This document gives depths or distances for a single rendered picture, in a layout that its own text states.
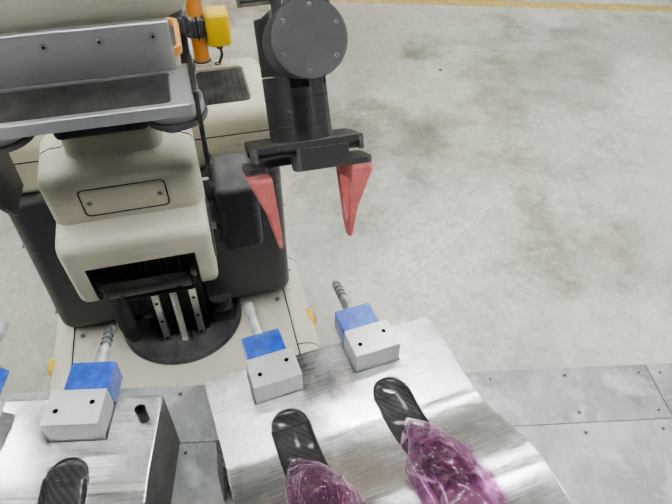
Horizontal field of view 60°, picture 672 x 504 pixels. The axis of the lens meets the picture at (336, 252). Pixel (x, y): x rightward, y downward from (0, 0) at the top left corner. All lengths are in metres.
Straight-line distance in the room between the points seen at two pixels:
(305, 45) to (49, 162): 0.55
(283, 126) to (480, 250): 1.58
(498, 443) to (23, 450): 0.42
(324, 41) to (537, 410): 0.46
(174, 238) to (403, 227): 1.30
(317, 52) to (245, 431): 0.36
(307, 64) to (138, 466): 0.36
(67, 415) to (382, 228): 1.63
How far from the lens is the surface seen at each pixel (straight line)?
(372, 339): 0.62
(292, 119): 0.52
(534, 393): 0.72
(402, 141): 2.54
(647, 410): 0.75
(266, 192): 0.52
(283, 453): 0.59
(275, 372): 0.60
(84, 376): 0.61
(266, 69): 0.53
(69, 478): 0.58
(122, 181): 0.88
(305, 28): 0.45
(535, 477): 0.55
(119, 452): 0.57
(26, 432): 0.62
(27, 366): 1.89
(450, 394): 0.62
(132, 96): 0.73
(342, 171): 0.56
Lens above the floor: 1.37
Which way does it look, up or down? 44 degrees down
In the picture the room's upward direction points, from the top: straight up
